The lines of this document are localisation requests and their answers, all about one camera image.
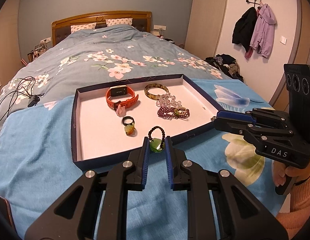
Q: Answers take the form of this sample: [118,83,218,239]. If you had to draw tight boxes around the dark red beaded bracelet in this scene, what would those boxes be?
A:
[157,106,191,120]

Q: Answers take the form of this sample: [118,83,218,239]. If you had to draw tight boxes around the right forearm peach sleeve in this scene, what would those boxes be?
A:
[277,178,310,239]

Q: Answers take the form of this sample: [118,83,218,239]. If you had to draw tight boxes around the white wall switch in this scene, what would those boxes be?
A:
[280,36,287,45]

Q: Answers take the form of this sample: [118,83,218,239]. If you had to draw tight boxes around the right hand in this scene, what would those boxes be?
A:
[272,161,310,186]

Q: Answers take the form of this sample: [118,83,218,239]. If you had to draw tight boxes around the orange smart watch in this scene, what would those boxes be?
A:
[106,85,139,111]

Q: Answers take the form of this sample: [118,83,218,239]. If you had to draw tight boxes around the floral pillow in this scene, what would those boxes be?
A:
[106,18,133,27]
[70,22,96,34]

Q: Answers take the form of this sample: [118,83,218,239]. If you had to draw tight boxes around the black wall coat hooks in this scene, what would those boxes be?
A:
[246,0,263,9]

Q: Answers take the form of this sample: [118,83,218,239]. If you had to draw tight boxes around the purple jacket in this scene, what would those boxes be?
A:
[245,4,277,60]

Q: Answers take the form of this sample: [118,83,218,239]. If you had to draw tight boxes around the door frame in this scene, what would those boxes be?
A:
[268,0,310,108]

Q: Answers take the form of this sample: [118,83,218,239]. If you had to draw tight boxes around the left bedside table clutter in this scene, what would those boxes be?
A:
[20,37,52,67]

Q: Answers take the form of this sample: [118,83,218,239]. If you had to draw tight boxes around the yellow green stone ring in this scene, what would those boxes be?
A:
[123,122,138,137]

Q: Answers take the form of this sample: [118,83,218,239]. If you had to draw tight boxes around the navy shallow cardboard box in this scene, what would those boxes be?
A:
[71,74,222,171]

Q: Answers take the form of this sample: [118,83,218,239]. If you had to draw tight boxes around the green pendant black bead bracelet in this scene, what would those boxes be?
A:
[147,125,166,153]

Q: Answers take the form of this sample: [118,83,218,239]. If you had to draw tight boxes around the tortoiseshell bangle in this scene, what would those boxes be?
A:
[144,83,169,101]

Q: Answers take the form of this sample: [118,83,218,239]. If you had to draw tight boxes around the right bedside table items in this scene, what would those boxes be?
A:
[151,24,185,49]

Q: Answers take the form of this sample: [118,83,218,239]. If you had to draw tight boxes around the light blue floral cloth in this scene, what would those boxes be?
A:
[0,78,287,240]

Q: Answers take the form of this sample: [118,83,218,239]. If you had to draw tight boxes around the black jacket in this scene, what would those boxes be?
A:
[232,7,258,52]

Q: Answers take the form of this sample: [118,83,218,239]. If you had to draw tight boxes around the wooden headboard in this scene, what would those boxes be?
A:
[51,10,152,46]

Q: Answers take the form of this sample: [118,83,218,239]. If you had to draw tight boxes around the black charger cables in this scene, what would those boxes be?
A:
[0,76,45,128]

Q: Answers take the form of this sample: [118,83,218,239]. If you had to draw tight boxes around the right floral pillow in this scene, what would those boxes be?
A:
[106,18,133,27]

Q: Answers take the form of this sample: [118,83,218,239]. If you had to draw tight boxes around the pile of dark clothes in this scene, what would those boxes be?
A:
[205,54,244,82]

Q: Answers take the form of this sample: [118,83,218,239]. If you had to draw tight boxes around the left floral pillow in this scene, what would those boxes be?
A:
[70,22,96,34]

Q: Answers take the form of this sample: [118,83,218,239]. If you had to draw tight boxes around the blue floral duvet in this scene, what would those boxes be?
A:
[0,24,226,131]

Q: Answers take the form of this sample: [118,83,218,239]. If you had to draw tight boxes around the pink flower ring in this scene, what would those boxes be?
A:
[113,100,127,117]

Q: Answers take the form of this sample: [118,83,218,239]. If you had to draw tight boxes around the clear crystal bead bracelet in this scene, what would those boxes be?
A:
[155,91,183,110]

